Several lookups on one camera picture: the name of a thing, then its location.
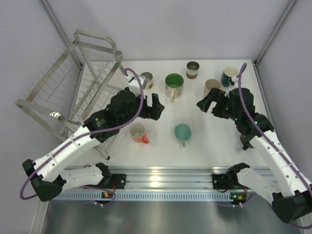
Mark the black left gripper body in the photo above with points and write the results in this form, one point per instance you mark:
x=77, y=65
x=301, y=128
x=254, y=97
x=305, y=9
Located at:
x=146, y=111

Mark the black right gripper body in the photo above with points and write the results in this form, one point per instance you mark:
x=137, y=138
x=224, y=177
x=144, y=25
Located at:
x=223, y=108

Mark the tall beige cup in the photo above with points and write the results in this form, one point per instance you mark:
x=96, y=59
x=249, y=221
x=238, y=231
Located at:
x=210, y=84

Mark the teal green mug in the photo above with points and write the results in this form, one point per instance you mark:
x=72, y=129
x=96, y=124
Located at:
x=183, y=133

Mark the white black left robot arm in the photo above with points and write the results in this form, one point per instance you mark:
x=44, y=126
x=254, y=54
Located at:
x=49, y=176

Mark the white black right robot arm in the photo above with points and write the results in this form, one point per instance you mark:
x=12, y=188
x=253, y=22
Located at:
x=290, y=193

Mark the stainless steel dish rack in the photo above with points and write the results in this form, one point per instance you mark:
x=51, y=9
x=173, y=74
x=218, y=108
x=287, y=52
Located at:
x=80, y=82

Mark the orange mug white inside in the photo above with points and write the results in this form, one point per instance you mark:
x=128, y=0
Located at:
x=137, y=132

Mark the steel cup with brown band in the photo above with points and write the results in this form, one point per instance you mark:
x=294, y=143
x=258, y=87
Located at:
x=148, y=80

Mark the dark teal cup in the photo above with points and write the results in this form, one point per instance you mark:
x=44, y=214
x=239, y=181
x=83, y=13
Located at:
x=228, y=72

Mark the floral mug green inside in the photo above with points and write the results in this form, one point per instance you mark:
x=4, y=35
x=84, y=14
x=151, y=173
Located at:
x=174, y=86

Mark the steel cup with cork base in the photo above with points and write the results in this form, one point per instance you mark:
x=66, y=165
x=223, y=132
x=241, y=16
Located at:
x=192, y=69

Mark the dark brown mug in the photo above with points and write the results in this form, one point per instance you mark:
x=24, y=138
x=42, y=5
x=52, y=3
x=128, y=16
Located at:
x=245, y=140

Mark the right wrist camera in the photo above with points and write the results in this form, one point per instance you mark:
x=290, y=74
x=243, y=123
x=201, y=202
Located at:
x=233, y=85

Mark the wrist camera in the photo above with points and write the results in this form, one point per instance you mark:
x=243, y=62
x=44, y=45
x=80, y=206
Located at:
x=233, y=85
x=133, y=83

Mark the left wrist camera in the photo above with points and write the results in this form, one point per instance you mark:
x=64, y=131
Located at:
x=133, y=83

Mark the aluminium mounting rail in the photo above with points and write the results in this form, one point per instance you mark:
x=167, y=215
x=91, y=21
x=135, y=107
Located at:
x=168, y=178

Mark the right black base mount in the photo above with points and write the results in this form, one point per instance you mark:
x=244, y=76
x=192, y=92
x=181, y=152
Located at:
x=224, y=181

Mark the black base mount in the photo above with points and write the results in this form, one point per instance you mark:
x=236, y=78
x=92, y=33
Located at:
x=224, y=181
x=109, y=180

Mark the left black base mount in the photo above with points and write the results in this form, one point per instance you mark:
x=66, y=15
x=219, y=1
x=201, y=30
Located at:
x=109, y=180

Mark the perforated cable duct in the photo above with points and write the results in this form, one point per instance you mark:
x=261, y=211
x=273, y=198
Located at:
x=88, y=195

